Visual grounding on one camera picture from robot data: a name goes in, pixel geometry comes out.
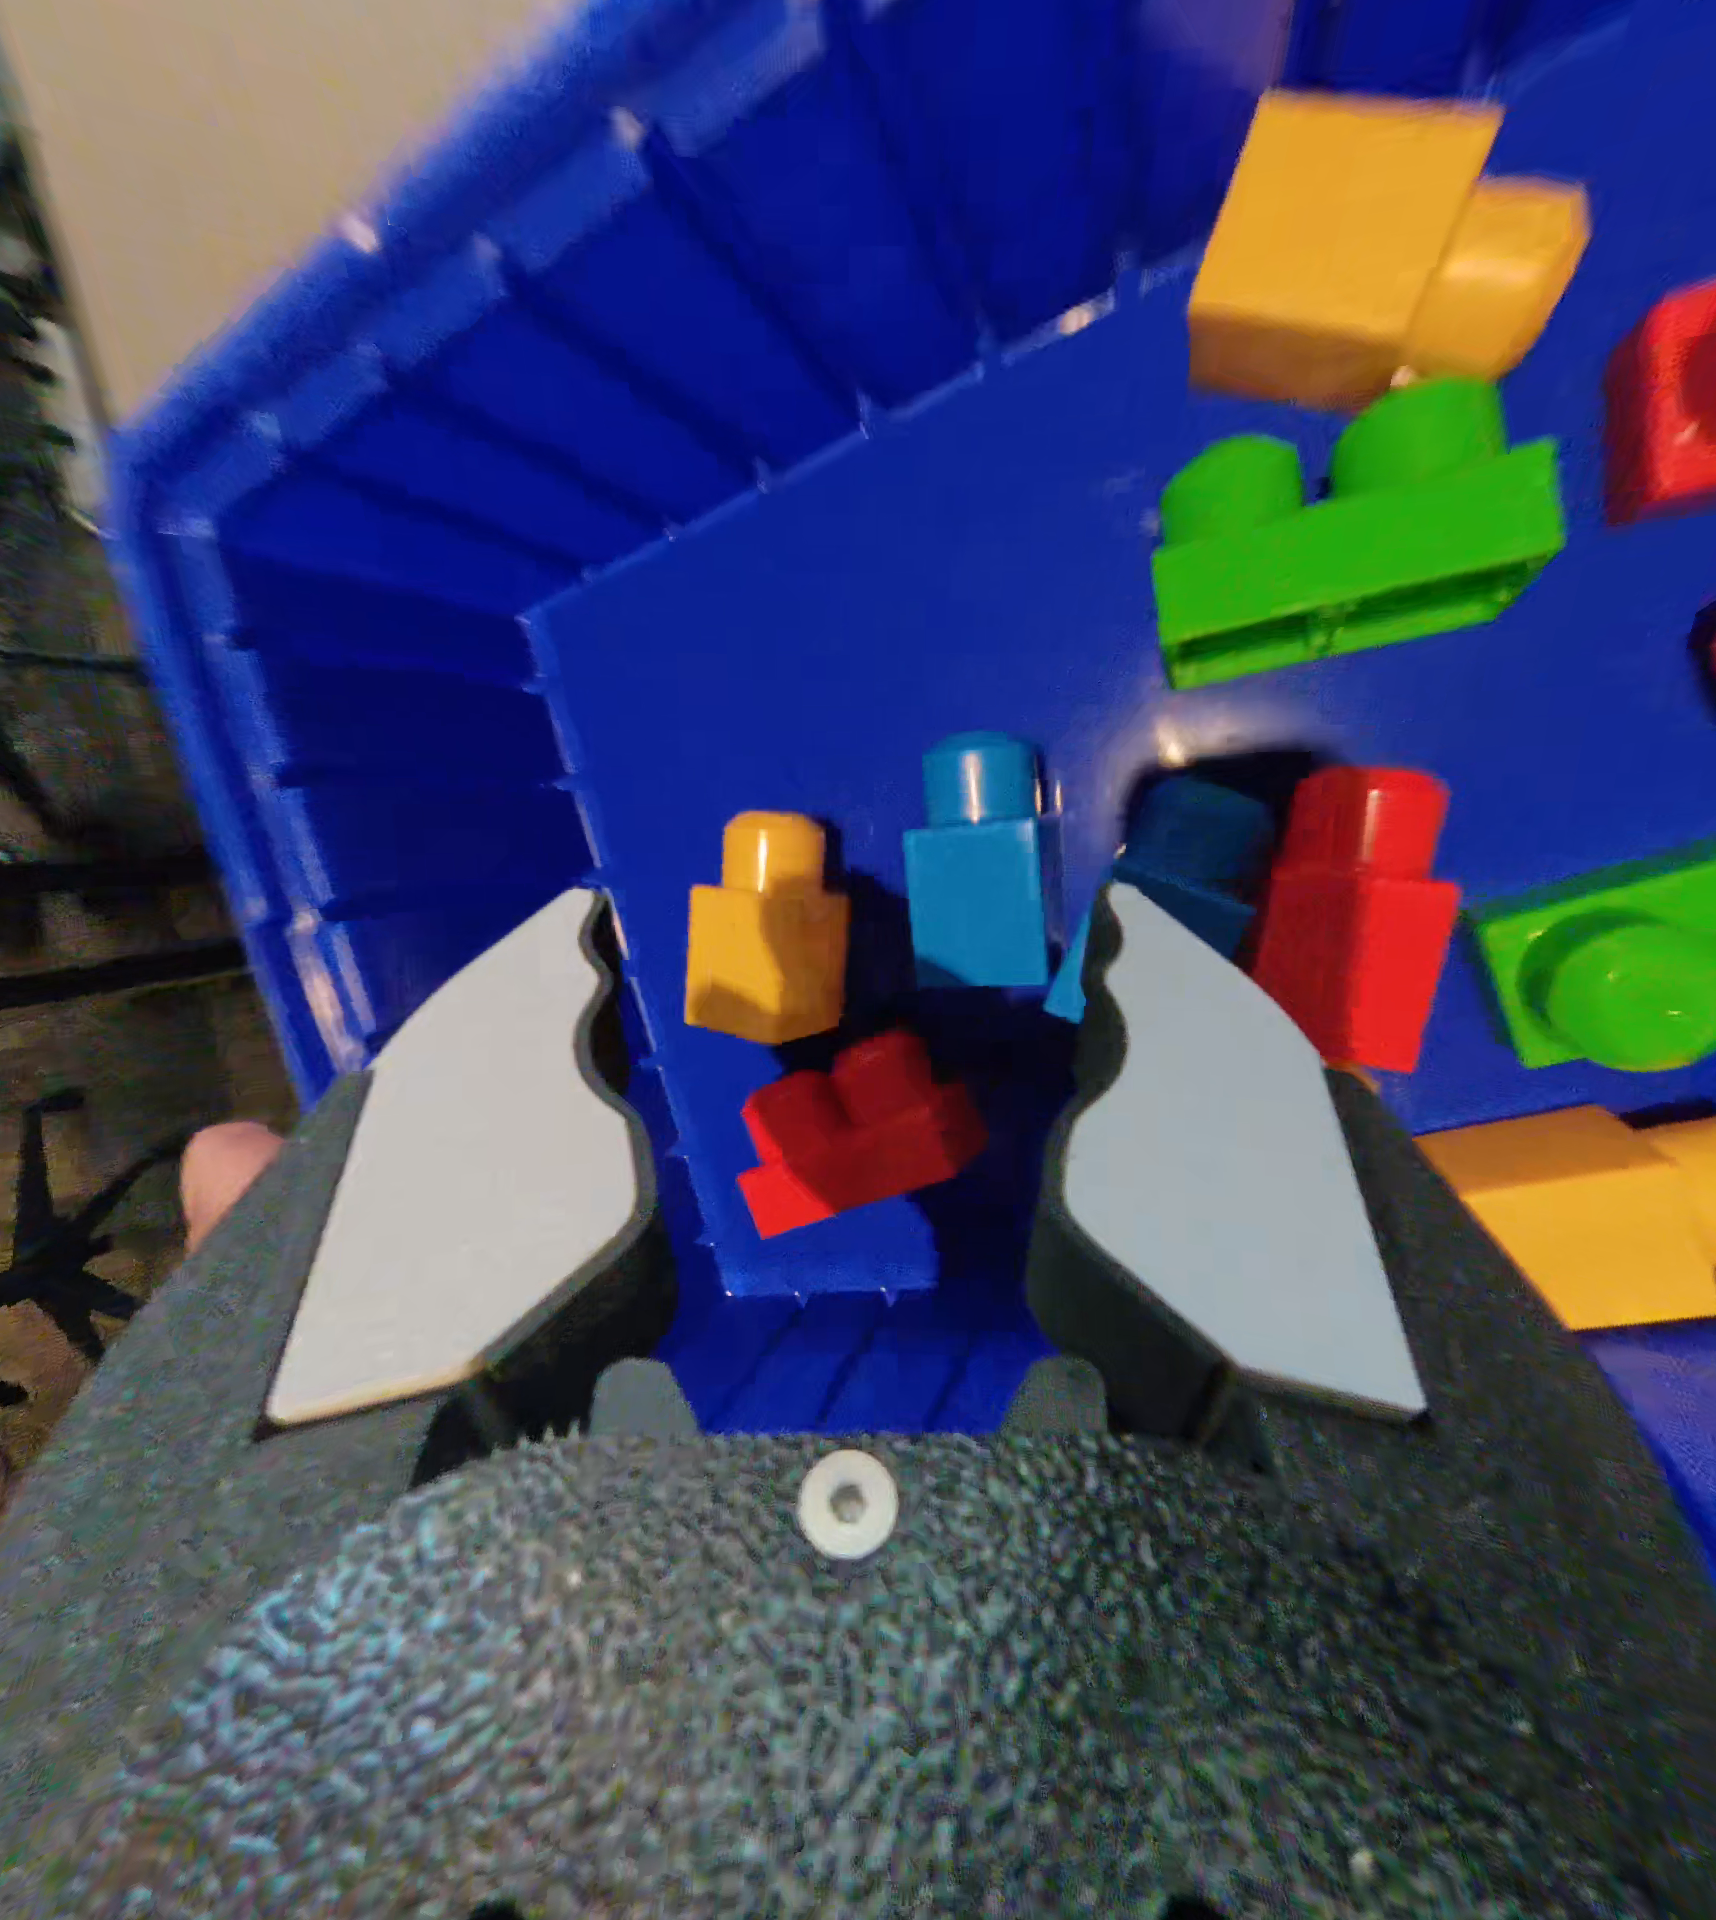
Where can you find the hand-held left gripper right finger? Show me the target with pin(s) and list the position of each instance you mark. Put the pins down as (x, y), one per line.
(1232, 1201)

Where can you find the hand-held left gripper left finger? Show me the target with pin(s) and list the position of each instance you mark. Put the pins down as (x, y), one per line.
(468, 1187)

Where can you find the blue plastic bin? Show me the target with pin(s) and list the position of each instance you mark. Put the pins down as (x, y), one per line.
(797, 631)

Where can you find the pile of mega blocks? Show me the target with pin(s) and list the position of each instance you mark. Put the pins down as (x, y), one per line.
(1336, 224)

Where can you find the person's left hand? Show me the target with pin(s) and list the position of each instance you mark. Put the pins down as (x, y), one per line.
(228, 1178)

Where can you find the black office chair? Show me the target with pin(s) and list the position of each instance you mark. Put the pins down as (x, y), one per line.
(48, 1252)

